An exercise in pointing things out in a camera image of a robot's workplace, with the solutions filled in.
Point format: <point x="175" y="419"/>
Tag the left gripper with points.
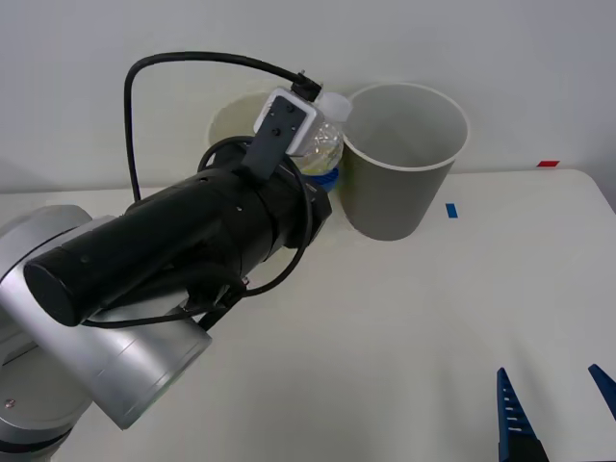
<point x="293" y="212"/>

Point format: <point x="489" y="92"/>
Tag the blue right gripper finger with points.
<point x="510" y="414"/>
<point x="605" y="380"/>

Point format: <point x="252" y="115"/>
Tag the clear plastic bottle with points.
<point x="327" y="139"/>

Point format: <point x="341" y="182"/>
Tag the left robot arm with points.
<point x="120" y="346"/>

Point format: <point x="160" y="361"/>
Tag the grey plastic bin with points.
<point x="399" y="202"/>

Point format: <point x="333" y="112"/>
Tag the yellow-green plastic bin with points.
<point x="231" y="120"/>

